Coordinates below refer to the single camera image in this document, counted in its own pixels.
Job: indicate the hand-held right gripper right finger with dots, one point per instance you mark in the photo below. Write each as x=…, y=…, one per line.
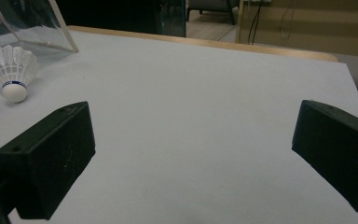
x=338, y=149

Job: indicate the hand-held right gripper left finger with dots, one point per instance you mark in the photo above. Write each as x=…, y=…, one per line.
x=46, y=158

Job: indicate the white feather shuttlecock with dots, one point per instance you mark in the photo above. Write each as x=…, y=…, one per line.
x=14, y=73

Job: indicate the clear plastic box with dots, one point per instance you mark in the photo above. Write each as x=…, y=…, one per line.
x=28, y=25

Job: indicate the dark cabinet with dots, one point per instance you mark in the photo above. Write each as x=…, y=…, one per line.
x=121, y=15

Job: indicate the grey chair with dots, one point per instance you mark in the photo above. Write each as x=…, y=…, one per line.
x=213, y=7

